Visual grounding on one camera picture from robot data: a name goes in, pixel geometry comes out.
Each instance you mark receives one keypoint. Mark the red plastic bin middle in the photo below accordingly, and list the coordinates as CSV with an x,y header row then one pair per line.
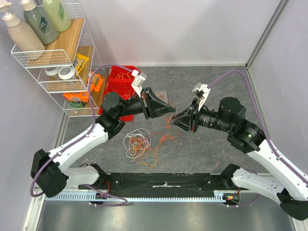
x,y
121,86

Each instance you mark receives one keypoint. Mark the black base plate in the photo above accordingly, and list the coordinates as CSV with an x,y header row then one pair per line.
x,y
163,185

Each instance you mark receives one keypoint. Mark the light green bottle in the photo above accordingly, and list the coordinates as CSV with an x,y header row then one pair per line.
x,y
57,14

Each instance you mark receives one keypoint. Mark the orange green small boxes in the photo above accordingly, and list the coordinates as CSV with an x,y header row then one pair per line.
x,y
96,82

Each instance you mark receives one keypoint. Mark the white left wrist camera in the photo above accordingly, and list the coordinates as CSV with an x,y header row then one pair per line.
x,y
139,78

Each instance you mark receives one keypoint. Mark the red plastic bin far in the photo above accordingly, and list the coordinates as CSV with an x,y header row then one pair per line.
x,y
119,73

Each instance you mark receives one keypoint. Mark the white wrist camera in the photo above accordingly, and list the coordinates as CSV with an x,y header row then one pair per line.
x,y
139,78
202,92

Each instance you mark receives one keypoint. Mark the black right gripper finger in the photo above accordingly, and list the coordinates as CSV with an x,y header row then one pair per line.
x,y
183,116
182,125

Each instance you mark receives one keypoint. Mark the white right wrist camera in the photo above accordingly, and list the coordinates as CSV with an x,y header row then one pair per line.
x,y
202,92

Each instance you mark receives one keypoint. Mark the orange snack box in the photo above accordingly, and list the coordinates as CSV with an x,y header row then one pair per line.
x,y
82,96

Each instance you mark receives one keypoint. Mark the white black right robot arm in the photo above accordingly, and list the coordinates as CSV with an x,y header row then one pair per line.
x,y
290,187

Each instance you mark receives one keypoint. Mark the white wire shelf rack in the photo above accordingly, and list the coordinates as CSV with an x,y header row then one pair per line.
x,y
76,40

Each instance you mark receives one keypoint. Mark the white tape roll left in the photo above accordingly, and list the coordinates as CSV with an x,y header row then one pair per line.
x,y
51,71

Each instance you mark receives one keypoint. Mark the green packet bottom shelf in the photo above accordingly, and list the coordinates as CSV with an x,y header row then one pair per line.
x,y
76,105

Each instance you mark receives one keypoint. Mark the light blue cable duct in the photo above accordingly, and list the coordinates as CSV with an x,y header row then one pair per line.
x,y
92,196

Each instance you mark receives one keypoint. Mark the grey green pump bottle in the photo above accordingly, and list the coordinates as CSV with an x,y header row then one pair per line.
x,y
39,21

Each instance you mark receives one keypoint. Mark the red plastic bin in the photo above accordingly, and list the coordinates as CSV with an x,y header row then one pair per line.
x,y
121,86
119,73
127,118

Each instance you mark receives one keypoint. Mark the white tape roll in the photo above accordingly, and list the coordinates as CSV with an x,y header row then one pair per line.
x,y
66,72
51,71

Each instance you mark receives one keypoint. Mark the red plastic bin near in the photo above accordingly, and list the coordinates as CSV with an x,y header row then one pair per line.
x,y
127,118

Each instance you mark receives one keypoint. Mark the beige pump bottle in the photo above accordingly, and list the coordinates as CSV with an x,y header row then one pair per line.
x,y
21,33

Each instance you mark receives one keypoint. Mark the yellow candy bag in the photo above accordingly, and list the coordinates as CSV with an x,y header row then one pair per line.
x,y
79,62

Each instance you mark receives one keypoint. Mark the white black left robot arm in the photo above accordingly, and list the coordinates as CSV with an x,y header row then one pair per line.
x,y
52,170

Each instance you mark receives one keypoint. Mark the white tape roll right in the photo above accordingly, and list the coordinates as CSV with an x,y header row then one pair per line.
x,y
66,72

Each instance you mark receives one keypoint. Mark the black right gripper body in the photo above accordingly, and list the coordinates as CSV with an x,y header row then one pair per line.
x,y
195,116

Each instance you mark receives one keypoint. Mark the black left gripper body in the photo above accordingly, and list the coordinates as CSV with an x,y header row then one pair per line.
x,y
146,96

